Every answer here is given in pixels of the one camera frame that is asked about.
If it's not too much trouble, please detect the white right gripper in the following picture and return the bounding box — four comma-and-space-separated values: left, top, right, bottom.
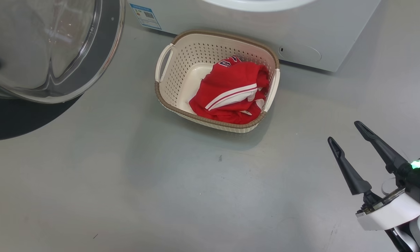
327, 121, 420, 231

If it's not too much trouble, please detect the red and white striped garment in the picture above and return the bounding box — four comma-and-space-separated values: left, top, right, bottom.
196, 55, 270, 112

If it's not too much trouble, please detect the round black glass washer door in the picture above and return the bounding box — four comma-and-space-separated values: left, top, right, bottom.
0, 0, 126, 142

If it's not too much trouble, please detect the white washing machine body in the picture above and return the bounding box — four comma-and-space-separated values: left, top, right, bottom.
128, 0, 382, 72

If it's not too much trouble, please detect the cream perforated laundry basket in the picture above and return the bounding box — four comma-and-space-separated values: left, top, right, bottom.
154, 29, 281, 134

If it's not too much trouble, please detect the blue energy label sticker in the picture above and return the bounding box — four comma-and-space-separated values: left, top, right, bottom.
129, 3, 162, 31

